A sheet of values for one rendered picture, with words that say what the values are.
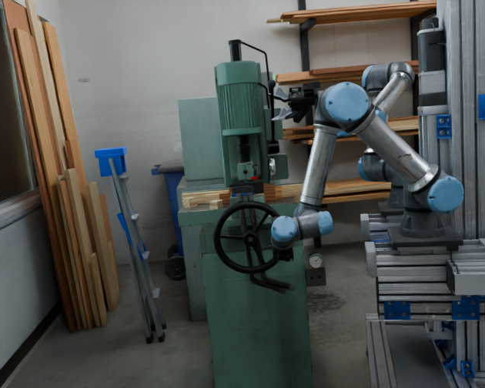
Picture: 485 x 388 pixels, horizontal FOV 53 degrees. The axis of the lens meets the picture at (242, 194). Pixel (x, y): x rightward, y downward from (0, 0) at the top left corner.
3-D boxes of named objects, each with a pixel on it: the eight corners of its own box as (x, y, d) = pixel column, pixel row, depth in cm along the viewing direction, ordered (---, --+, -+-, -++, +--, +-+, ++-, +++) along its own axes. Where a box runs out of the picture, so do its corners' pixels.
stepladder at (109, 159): (140, 347, 287) (91, 151, 268) (144, 329, 312) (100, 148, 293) (167, 341, 289) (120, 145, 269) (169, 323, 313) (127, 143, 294)
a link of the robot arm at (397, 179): (411, 186, 209) (409, 155, 207) (382, 185, 218) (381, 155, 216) (423, 182, 217) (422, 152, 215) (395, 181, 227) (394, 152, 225)
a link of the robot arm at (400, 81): (427, 77, 218) (382, 138, 191) (404, 79, 225) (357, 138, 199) (421, 53, 212) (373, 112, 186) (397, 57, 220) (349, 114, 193)
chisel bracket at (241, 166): (239, 183, 215) (236, 164, 214) (239, 179, 229) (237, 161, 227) (255, 182, 215) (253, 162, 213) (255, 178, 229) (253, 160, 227)
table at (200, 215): (175, 232, 197) (173, 217, 196) (184, 216, 227) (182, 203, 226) (324, 219, 196) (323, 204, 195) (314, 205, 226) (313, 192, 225)
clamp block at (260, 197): (230, 219, 196) (228, 198, 195) (231, 213, 209) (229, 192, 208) (267, 216, 196) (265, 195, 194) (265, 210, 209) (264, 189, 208)
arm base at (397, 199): (420, 201, 225) (419, 179, 223) (425, 208, 210) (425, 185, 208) (386, 202, 228) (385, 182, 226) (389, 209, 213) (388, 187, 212)
